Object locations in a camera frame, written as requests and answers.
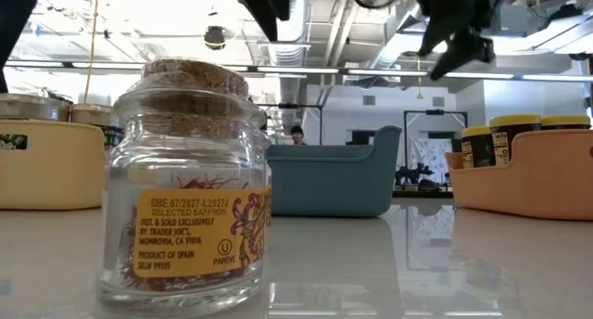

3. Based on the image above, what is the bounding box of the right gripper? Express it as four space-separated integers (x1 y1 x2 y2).
416 0 515 82

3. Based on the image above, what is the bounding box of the yellow-lid brown spice can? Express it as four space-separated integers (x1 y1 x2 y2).
539 113 593 132
461 124 496 169
489 113 543 167

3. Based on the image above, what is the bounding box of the tan-lid glass spice jar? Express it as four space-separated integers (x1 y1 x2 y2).
0 93 73 151
69 102 126 149

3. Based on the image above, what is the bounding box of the long ceiling light bar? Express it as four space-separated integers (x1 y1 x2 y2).
435 70 516 81
347 69 430 77
257 67 340 75

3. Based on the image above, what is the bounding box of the yellow hanging pendant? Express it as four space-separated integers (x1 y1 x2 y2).
414 52 425 101

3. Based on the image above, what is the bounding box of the white patterned cloth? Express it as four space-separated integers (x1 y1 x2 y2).
410 136 453 185

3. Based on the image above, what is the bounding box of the person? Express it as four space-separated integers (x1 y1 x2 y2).
287 123 308 147

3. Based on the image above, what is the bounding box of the orange plastic bin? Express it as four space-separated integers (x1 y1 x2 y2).
443 128 593 222

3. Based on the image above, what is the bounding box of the dark blue plastic bin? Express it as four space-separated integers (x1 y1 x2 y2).
264 125 403 219

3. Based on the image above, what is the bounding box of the cork-stoppered glass saffron jar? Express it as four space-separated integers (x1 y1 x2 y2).
96 57 272 318
263 119 275 230

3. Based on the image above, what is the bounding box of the yellow plastic bin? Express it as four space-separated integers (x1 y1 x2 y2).
0 119 107 212

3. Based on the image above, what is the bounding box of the round black ceiling camera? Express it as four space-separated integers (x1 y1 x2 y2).
203 25 227 51

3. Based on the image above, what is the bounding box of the yellow hanging cable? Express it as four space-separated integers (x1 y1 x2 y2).
82 0 101 105

